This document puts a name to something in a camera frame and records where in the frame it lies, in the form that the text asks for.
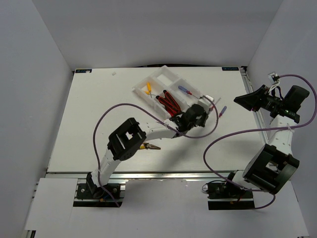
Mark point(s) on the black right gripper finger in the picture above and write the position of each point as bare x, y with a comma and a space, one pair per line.
256, 94
252, 104

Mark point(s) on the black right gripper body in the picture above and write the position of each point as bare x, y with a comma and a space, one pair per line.
269, 101

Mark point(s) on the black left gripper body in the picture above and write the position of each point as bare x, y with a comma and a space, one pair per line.
201, 121

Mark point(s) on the blue screwdriver horizontal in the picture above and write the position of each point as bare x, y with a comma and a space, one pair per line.
183, 89

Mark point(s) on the yellow screwdriver long shaft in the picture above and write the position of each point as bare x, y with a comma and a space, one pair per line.
149, 88

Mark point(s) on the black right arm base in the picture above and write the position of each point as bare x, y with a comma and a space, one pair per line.
225, 196

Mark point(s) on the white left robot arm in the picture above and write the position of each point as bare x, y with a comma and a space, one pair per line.
126, 140

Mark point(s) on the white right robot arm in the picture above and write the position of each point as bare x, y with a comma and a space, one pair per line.
274, 164

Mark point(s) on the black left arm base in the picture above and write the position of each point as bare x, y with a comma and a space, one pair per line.
99, 198

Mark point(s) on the blue label right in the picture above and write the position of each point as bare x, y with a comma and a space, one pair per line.
227, 68

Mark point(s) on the blue label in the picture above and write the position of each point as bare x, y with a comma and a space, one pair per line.
83, 70
227, 68

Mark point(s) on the yellow pliers lower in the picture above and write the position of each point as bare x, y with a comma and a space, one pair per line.
148, 146

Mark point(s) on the blue label left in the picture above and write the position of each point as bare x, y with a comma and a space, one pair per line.
83, 70

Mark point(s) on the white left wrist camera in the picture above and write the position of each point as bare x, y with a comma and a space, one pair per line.
208, 100

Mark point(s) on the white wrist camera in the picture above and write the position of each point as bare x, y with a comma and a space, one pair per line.
273, 78
208, 100

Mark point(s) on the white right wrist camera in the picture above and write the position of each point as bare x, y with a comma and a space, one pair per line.
273, 78

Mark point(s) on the aluminium rail front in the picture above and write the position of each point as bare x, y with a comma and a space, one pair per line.
126, 176

